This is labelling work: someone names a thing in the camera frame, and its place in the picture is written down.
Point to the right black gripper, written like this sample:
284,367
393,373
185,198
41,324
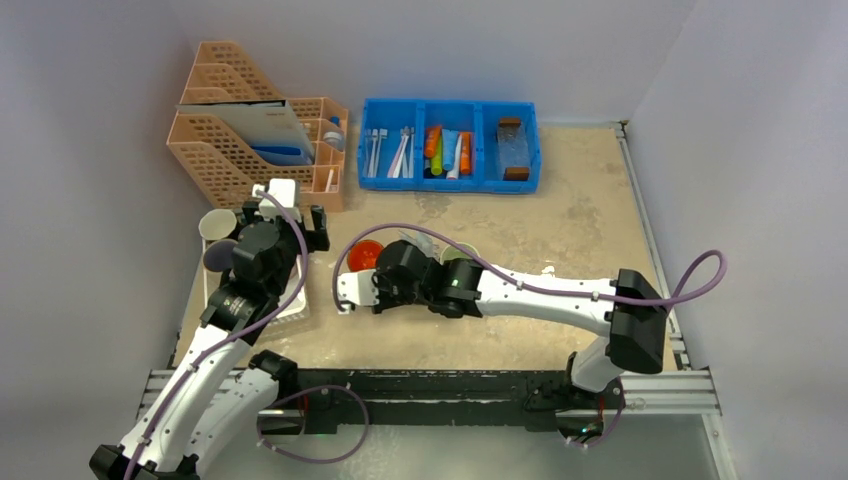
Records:
379,291

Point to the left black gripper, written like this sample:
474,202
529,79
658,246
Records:
312,240

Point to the orange translucent cup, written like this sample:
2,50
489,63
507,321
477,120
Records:
363,255

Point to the light green ceramic mug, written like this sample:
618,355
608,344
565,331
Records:
451,252

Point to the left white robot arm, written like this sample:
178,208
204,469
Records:
175,439

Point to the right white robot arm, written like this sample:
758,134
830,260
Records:
622,312

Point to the white plastic cup bin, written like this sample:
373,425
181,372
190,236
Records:
295,311

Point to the purple ceramic mug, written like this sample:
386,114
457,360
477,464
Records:
217,256

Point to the cream ceramic mug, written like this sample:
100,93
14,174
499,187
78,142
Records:
217,224

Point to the white red capped tube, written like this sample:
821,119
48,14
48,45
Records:
454,172

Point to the yellow green small tube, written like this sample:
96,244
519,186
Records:
436,163

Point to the blue plastic compartment bin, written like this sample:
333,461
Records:
481,119

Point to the white paper folder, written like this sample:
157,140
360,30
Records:
271,128

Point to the orange small tube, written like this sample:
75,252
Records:
432,140

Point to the blue small tube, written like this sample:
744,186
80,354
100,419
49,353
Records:
450,140

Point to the brown wooden block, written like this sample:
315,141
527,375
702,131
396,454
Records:
517,173

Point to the peach plastic desk organizer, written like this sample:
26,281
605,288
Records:
221,164

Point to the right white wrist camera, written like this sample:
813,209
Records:
356,289

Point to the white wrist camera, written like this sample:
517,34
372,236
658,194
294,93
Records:
278,194
356,289

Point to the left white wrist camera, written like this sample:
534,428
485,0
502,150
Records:
278,194

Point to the black aluminium base frame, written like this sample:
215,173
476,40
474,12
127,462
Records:
536,400

